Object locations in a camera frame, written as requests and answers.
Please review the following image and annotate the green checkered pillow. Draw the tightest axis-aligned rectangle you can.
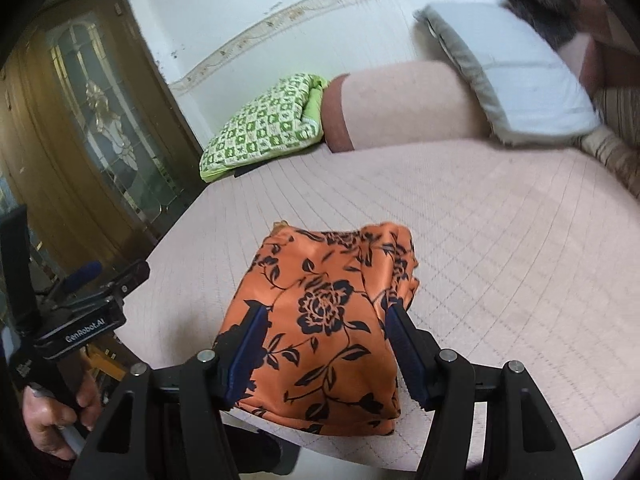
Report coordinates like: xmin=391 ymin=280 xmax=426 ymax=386
xmin=199 ymin=73 xmax=331 ymax=183

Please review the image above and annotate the person's left hand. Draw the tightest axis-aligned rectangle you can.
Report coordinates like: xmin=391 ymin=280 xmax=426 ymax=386
xmin=22 ymin=374 xmax=104 ymax=461

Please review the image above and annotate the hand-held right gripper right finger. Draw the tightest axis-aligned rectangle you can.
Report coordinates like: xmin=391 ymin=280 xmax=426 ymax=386
xmin=385 ymin=300 xmax=583 ymax=480

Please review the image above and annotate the orange floral garment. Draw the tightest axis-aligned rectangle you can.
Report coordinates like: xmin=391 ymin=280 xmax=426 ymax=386
xmin=212 ymin=220 xmax=421 ymax=437

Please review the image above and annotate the grey and white pillow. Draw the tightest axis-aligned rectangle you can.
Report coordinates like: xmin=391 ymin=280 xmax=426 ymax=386
xmin=412 ymin=1 xmax=603 ymax=147

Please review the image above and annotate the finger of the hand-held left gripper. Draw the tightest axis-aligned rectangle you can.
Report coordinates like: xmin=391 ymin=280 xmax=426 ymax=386
xmin=75 ymin=259 xmax=152 ymax=311
xmin=47 ymin=261 xmax=104 ymax=303

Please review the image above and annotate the wooden glass-panel door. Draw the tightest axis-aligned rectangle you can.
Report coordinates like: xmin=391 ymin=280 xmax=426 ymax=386
xmin=0 ymin=0 xmax=208 ymax=286

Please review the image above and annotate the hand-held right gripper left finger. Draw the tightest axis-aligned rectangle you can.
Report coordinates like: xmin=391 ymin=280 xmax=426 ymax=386
xmin=70 ymin=302 xmax=273 ymax=480

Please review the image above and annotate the striped beige cushion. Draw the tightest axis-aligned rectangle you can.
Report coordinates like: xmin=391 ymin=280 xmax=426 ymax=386
xmin=580 ymin=85 xmax=640 ymax=201

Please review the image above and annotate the pink quilted bed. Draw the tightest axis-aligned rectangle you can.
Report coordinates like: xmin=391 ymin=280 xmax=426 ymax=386
xmin=120 ymin=135 xmax=640 ymax=473

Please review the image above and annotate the dark fluffy cloth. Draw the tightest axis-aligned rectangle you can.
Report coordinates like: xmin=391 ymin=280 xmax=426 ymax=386
xmin=501 ymin=0 xmax=608 ymax=46

